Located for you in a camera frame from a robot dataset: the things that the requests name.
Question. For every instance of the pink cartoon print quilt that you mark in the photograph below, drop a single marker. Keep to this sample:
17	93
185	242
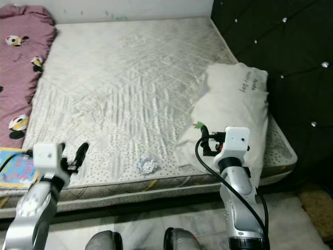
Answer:
21	73

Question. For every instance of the black tufted headboard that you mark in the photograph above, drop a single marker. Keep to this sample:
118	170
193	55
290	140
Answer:
291	52

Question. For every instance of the colourful children's book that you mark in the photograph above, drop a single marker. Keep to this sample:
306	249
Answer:
13	169

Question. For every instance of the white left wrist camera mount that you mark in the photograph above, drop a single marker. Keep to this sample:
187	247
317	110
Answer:
48	155

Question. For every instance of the white quilted mattress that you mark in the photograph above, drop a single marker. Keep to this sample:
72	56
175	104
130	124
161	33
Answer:
135	78

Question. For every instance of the grey left robot leg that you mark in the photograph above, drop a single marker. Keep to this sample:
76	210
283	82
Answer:
101	242

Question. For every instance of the grey right robot leg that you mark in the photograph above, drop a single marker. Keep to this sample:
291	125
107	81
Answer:
184	240

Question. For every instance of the white paper ball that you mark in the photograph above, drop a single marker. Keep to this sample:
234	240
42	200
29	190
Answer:
146	166

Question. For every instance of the white pillow with green tree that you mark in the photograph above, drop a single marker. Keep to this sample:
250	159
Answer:
229	104

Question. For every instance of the grey robot leg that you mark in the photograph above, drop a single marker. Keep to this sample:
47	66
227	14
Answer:
101	242
184	240

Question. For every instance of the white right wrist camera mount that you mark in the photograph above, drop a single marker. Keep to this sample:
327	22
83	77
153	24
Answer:
237	138

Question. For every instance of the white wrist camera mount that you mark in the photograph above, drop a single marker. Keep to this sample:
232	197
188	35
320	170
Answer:
237	138
48	155

